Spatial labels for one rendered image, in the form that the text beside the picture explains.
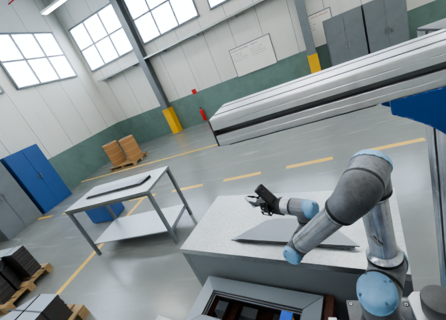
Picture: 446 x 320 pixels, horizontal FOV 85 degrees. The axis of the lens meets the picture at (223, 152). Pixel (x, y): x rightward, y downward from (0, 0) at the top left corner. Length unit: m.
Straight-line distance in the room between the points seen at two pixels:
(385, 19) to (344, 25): 1.05
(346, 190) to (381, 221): 0.23
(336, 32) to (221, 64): 3.97
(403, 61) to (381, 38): 8.70
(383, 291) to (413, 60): 0.81
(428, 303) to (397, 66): 0.45
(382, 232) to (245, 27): 8.87
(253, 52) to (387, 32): 3.99
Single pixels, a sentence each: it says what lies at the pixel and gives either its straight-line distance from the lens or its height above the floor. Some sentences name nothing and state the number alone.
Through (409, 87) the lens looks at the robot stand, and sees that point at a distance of 0.35.
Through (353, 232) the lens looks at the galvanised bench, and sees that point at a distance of 1.51.
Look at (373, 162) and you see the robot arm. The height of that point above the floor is 1.68.
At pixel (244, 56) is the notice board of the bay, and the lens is 9.49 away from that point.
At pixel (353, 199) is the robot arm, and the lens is 0.75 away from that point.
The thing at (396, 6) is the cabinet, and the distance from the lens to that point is 9.09.
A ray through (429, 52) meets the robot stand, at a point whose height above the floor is 2.03.
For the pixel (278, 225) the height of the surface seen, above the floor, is 1.07.
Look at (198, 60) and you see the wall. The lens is 10.01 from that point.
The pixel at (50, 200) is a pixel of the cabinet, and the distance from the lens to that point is 9.40.
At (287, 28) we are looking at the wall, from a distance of 9.32.
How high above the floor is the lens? 2.10
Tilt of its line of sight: 20 degrees down
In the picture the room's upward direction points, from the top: 23 degrees counter-clockwise
